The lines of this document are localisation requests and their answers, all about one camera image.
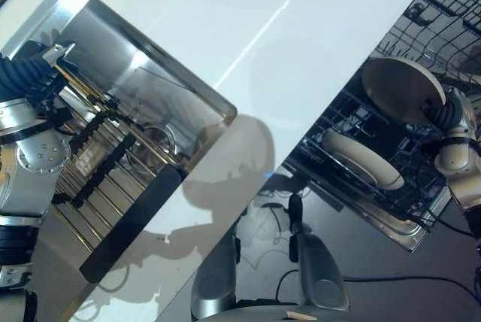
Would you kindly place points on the stainless dishwasher door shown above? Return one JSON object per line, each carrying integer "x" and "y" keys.
{"x": 379, "y": 224}

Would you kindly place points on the stainless steel sink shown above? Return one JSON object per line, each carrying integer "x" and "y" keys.
{"x": 112, "y": 47}

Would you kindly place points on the beige round plate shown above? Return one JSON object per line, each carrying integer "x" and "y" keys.
{"x": 398, "y": 85}
{"x": 360, "y": 160}

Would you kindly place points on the robot left arm silver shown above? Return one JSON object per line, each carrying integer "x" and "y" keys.
{"x": 35, "y": 156}

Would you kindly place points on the robot torso silver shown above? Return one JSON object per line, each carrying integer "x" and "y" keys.
{"x": 263, "y": 314}

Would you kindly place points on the round metal sink drain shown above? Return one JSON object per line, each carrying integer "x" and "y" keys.
{"x": 159, "y": 139}

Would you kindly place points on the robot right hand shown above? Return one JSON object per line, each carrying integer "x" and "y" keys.
{"x": 447, "y": 113}

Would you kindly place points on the robot left leg silver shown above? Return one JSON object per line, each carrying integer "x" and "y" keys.
{"x": 214, "y": 288}

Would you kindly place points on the robot right arm silver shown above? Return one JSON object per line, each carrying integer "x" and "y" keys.
{"x": 456, "y": 164}

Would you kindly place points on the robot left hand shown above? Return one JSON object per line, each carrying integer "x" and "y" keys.
{"x": 26, "y": 73}

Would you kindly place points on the roll-up sink drying rack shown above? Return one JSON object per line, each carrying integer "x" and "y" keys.
{"x": 124, "y": 213}

